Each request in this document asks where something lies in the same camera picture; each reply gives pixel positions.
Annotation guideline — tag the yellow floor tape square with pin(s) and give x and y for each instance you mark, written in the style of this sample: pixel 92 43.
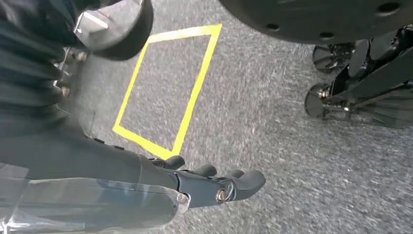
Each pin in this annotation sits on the yellow floor tape square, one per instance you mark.
pixel 195 93

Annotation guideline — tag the black wheeled robot chassis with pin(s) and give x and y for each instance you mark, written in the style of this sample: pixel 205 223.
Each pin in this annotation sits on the black wheeled robot chassis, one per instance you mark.
pixel 380 80

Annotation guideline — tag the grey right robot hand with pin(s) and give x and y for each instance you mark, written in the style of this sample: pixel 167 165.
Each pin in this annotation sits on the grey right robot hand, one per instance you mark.
pixel 80 161

